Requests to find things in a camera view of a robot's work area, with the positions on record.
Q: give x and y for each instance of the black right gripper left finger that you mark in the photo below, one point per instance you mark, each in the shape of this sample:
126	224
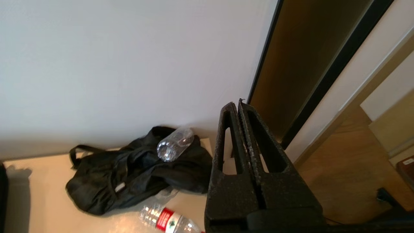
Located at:
229	197

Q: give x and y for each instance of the clear empty plastic bottle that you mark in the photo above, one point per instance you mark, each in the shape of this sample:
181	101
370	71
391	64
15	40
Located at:
173	147

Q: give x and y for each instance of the crumpled plastic wrapper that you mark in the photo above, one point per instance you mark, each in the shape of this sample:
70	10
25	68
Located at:
165	220

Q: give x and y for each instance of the dark brown door frame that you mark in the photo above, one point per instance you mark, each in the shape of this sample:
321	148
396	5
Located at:
307	64

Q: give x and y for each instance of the black crumpled cloth bag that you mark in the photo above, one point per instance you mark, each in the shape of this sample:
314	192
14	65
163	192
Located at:
129	181

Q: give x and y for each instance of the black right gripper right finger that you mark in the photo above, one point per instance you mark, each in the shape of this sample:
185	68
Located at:
284	191

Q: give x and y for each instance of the dark brown box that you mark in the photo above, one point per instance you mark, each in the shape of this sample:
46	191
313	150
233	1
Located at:
407	171

